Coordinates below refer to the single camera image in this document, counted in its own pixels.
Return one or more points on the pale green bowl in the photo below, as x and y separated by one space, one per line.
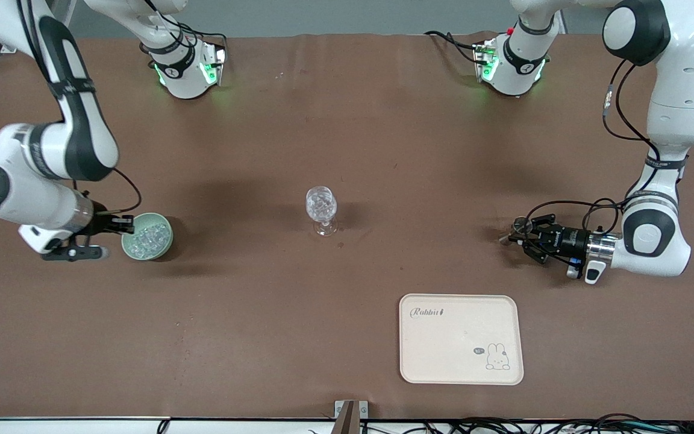
168 250

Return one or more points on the clear ice cube pile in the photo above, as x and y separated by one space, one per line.
149 241

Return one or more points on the clear stemmed wine glass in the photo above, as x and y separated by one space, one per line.
321 205

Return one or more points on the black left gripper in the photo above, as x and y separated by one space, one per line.
567 239

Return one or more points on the cream rabbit print tray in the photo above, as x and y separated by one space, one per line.
443 349

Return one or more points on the silver base connector panel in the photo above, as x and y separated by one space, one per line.
217 66
484 60

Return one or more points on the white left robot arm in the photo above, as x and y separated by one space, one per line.
684 90

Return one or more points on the brown table cover mat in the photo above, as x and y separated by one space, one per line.
262 331

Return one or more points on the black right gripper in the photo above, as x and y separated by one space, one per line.
101 223

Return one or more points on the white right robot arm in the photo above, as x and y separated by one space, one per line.
21 199

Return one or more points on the silver aluminium mount bracket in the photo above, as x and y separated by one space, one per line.
362 410

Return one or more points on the steel double cone jigger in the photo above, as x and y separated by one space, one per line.
505 239

